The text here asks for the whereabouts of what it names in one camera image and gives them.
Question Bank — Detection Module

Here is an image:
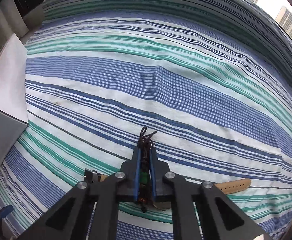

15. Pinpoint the black cord pendant necklace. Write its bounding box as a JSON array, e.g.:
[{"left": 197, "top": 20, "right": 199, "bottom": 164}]
[{"left": 137, "top": 126, "right": 158, "bottom": 214}]

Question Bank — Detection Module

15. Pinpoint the long white cardboard box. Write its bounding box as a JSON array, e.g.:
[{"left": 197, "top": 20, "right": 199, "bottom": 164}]
[{"left": 0, "top": 33, "right": 29, "bottom": 198}]

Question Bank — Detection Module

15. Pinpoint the striped blue green bedsheet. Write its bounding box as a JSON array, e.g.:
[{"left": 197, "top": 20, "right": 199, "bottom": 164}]
[{"left": 0, "top": 0, "right": 292, "bottom": 239}]

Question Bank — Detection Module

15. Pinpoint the tan leather strap wristwatch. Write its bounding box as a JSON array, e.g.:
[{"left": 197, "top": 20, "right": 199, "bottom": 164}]
[{"left": 84, "top": 169, "right": 252, "bottom": 212}]

